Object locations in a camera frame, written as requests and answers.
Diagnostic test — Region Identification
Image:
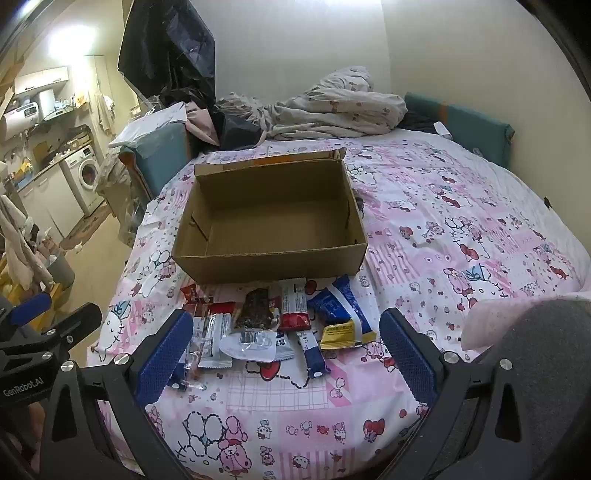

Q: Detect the white barcode snack packet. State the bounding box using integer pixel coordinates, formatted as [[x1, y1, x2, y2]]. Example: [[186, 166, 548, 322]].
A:
[[218, 329, 278, 363]]

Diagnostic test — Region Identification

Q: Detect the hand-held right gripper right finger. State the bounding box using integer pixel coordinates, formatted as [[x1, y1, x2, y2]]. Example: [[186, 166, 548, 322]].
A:
[[379, 307, 550, 480]]

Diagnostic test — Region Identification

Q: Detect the grey white snack packet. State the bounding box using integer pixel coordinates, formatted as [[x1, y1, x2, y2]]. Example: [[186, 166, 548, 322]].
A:
[[198, 313, 233, 368]]

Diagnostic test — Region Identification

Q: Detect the black hanging jacket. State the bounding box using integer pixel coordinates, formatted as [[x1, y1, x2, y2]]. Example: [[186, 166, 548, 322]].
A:
[[117, 0, 218, 100]]

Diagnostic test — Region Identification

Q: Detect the yellow snack packet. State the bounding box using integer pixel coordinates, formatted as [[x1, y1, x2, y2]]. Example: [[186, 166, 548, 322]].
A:
[[320, 322, 363, 350]]

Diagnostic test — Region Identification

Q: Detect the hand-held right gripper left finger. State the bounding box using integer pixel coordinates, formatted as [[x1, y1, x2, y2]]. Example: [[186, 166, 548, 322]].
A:
[[42, 308, 195, 480]]

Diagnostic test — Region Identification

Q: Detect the blue white stick packet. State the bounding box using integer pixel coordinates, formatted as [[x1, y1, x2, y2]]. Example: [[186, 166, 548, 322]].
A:
[[297, 330, 331, 379]]

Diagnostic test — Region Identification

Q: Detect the teal headboard cushion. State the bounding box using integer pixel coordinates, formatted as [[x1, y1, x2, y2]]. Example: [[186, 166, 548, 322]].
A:
[[404, 92, 515, 169]]

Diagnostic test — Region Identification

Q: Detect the white washing machine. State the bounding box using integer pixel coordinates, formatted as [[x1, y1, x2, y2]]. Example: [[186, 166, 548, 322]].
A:
[[60, 145, 105, 215]]

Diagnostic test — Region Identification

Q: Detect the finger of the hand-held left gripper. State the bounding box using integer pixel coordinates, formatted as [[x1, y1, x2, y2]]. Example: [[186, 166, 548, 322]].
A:
[[0, 302, 103, 371], [0, 292, 52, 343]]

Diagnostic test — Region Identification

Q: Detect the red and white snack packet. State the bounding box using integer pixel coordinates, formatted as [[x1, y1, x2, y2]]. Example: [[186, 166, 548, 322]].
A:
[[278, 279, 312, 332]]

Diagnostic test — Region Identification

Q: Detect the white packet with blue print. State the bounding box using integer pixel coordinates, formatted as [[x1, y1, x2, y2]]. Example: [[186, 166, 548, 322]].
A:
[[272, 330, 295, 361]]

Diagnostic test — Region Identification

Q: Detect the white water heater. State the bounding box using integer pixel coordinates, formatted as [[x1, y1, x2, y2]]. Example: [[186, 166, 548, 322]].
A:
[[0, 104, 47, 139]]

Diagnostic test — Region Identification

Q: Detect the pink garment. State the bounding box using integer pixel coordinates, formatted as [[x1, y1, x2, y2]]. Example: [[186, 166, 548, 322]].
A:
[[185, 102, 220, 146]]

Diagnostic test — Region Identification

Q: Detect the grey patterned cloth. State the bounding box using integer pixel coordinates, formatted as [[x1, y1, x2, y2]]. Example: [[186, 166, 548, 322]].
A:
[[97, 152, 139, 245]]

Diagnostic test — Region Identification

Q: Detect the crumpled printed duvet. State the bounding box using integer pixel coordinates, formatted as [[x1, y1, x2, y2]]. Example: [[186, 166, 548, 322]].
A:
[[217, 66, 408, 141]]

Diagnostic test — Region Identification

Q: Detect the grey bin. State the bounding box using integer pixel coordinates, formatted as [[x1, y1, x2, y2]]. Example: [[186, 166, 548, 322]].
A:
[[46, 254, 75, 287]]

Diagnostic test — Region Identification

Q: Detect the hanging white towel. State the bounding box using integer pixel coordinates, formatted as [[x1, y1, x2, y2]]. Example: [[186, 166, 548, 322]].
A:
[[99, 95, 116, 137]]

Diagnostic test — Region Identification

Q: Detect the black plastic bag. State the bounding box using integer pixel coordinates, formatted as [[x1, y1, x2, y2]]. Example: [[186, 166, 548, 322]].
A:
[[217, 111, 266, 151]]

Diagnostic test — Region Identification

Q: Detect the dark cloth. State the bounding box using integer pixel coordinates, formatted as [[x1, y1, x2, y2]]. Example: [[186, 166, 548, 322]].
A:
[[397, 111, 437, 134]]

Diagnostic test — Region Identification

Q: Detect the white wall cabinet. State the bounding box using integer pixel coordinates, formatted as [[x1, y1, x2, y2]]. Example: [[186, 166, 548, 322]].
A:
[[14, 66, 70, 95]]

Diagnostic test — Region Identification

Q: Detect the brown cardboard box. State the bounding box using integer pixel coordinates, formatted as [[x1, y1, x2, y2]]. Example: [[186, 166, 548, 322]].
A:
[[172, 148, 369, 283]]

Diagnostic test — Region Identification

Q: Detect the beige hanging garment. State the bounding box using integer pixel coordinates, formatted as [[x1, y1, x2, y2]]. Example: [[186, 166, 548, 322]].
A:
[[0, 194, 54, 289]]

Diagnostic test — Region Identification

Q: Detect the white kitchen counter cabinet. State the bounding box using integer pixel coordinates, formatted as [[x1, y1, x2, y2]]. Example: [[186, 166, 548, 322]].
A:
[[16, 161, 86, 241]]

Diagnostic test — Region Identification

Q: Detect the dark blue snack packet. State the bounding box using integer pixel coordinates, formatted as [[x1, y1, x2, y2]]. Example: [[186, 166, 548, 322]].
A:
[[307, 288, 345, 324]]

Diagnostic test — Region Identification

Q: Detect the blue and white snack packet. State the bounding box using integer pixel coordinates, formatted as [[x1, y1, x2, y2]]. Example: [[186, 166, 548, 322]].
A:
[[333, 274, 377, 344]]

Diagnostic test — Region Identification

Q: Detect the teal cushion with papers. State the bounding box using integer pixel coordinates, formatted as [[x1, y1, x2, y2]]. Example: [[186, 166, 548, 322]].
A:
[[119, 124, 190, 195]]

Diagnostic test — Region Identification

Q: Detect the white paper sheet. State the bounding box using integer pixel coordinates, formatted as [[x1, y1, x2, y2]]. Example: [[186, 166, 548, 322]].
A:
[[108, 102, 188, 148]]

